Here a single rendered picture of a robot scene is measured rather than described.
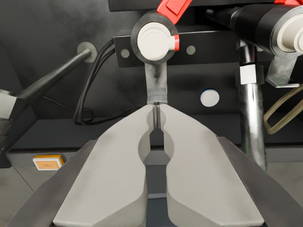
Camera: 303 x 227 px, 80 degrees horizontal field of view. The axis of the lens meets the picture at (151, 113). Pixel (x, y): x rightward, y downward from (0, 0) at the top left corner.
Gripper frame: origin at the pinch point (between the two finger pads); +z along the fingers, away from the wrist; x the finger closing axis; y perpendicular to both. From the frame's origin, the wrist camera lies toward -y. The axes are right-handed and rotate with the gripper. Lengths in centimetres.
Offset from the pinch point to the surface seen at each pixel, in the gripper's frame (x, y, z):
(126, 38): -3.4, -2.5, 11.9
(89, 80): -7.9, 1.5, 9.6
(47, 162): -21.8, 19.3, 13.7
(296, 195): 139, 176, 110
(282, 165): 111, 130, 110
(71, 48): -17.1, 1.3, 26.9
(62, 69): -13.4, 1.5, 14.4
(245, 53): 7.6, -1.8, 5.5
